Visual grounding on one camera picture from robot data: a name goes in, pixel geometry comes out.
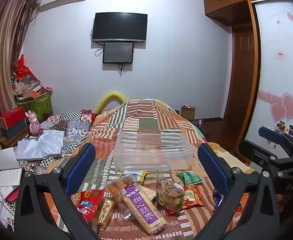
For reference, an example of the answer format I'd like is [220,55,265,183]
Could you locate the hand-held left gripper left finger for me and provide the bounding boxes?
[14,143,99,240]

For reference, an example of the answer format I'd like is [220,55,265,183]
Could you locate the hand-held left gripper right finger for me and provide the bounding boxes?
[198,143,281,240]

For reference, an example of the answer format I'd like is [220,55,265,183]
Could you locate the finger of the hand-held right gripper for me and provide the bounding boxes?
[238,140,279,171]
[258,126,291,145]

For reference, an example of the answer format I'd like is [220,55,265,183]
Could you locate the green snack packet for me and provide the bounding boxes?
[176,171,204,186]

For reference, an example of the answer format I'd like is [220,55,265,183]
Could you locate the clear plastic container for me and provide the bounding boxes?
[114,132,196,173]

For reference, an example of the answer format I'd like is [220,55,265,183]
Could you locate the purple label wafer roll packet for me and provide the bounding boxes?
[121,183,168,236]

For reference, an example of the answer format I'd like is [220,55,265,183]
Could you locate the person's right hand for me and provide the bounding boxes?
[277,194,290,213]

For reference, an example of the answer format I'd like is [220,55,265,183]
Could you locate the red orange barcode snack packet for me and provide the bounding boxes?
[181,185,205,209]

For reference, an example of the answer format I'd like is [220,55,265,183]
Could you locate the white cloth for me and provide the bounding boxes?
[15,129,65,161]

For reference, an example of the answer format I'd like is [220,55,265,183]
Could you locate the checkered patterned quilt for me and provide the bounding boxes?
[18,109,97,176]

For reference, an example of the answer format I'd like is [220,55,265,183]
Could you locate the yellow biscuit packet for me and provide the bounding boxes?
[94,198,117,228]

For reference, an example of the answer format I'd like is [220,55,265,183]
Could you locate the clear dried snack packet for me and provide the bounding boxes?
[156,172,186,216]

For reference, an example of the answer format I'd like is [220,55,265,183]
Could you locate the white heart wardrobe door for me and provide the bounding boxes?
[243,0,293,160]

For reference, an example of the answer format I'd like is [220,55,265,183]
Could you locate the yellow white snack packet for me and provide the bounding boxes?
[123,170,147,183]

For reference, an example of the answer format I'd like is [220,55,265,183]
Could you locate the brown wooden door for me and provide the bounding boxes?
[222,24,256,151]

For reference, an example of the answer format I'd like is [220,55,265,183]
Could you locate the small cardboard box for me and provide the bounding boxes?
[181,105,196,121]

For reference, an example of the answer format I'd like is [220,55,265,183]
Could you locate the pink toy figure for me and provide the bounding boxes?
[25,110,43,136]

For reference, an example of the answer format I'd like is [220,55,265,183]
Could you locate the open white notebook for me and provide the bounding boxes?
[0,147,23,188]

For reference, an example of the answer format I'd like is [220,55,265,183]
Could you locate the yellow foam tube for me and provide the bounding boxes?
[96,92,126,114]

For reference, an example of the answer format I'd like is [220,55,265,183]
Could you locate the grey box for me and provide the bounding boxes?
[0,121,28,140]

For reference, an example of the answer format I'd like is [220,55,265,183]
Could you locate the striped patchwork blanket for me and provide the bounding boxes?
[34,99,258,240]

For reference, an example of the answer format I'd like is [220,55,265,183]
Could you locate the scattered papers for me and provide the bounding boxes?
[0,180,21,232]

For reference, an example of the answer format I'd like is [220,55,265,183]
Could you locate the red box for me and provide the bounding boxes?
[0,107,26,128]

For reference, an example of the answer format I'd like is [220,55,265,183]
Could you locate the red plastic bag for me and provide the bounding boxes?
[15,54,35,81]

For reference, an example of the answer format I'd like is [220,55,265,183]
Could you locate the striped brown curtain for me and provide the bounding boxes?
[0,0,40,153]

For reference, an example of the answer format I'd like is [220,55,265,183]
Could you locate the wooden overhead cabinet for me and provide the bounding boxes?
[203,0,291,27]

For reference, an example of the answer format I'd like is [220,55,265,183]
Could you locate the small black wall monitor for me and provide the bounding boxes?
[103,42,134,64]

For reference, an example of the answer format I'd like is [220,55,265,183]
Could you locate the large black wall television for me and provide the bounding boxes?
[92,12,148,42]

